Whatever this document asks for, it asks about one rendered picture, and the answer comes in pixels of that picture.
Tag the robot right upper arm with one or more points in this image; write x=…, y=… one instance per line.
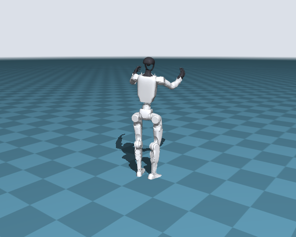
x=164, y=82

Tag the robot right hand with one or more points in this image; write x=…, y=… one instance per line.
x=182, y=73

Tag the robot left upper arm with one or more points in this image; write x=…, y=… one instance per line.
x=134, y=79

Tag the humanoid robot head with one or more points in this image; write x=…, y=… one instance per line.
x=148, y=61

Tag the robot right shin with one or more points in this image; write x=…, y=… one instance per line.
x=154, y=158

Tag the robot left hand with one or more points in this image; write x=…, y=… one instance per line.
x=136, y=70

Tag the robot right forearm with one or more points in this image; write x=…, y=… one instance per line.
x=177, y=82

